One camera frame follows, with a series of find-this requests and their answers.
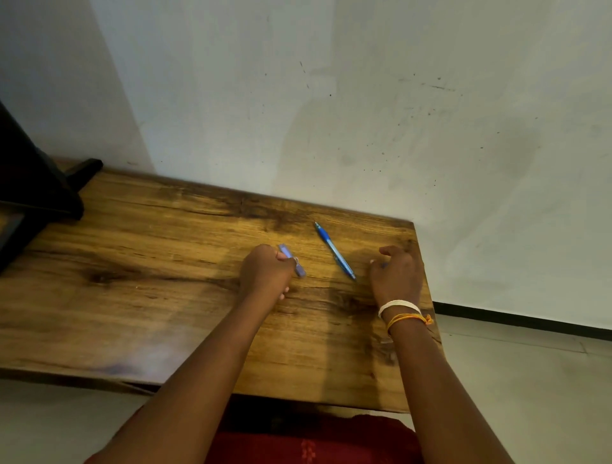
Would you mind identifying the red patterned garment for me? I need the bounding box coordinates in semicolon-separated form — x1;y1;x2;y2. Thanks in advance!
205;414;424;464

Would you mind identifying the person's left hand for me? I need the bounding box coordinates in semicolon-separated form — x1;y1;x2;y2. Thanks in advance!
238;244;298;307

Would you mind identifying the white wristband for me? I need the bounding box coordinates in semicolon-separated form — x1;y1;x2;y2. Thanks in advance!
378;300;422;320

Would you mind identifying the person's left forearm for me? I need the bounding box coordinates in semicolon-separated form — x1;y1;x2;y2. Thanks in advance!
84;293;288;464

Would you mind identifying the person's right hand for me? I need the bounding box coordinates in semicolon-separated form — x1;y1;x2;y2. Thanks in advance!
368;245;425;311

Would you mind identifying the black monitor stand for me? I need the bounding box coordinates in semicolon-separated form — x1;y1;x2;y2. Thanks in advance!
0;99;104;274

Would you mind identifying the person's right forearm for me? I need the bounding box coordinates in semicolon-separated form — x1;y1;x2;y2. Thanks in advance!
388;319;514;464

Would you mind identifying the blue ballpoint pen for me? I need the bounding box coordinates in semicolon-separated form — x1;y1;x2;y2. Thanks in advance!
314;221;357;282

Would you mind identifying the black baseboard strip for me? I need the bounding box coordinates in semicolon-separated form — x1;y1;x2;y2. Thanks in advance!
432;301;612;343

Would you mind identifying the purple pen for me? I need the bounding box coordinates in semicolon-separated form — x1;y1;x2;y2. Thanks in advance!
278;244;307;279

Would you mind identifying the orange thread bracelet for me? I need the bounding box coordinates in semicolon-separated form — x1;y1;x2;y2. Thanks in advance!
385;313;434;335

